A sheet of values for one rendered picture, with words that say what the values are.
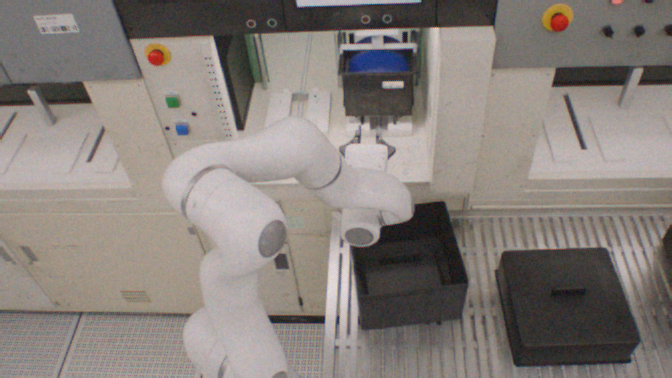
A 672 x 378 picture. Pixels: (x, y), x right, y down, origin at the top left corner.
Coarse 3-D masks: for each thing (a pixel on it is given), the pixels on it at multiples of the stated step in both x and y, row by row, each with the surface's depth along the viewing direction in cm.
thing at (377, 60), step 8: (360, 56) 181; (368, 56) 180; (376, 56) 180; (384, 56) 180; (392, 56) 180; (352, 64) 183; (360, 64) 183; (368, 64) 183; (376, 64) 183; (384, 64) 182; (392, 64) 182; (400, 64) 182; (352, 72) 186; (360, 72) 186; (368, 72) 185
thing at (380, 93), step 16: (368, 32) 169; (384, 32) 169; (352, 48) 177; (368, 48) 177; (384, 48) 177; (416, 48) 176; (416, 64) 174; (352, 80) 175; (368, 80) 175; (384, 80) 175; (400, 80) 174; (352, 96) 180; (368, 96) 180; (384, 96) 180; (400, 96) 179; (352, 112) 186; (368, 112) 185; (384, 112) 185; (400, 112) 184
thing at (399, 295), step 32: (416, 224) 168; (448, 224) 159; (352, 256) 152; (384, 256) 171; (416, 256) 167; (448, 256) 164; (384, 288) 163; (416, 288) 163; (448, 288) 144; (384, 320) 153; (416, 320) 154
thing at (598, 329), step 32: (512, 256) 156; (544, 256) 156; (576, 256) 155; (608, 256) 154; (512, 288) 150; (544, 288) 149; (576, 288) 145; (608, 288) 148; (512, 320) 147; (544, 320) 143; (576, 320) 142; (608, 320) 141; (512, 352) 148; (544, 352) 141; (576, 352) 141; (608, 352) 141
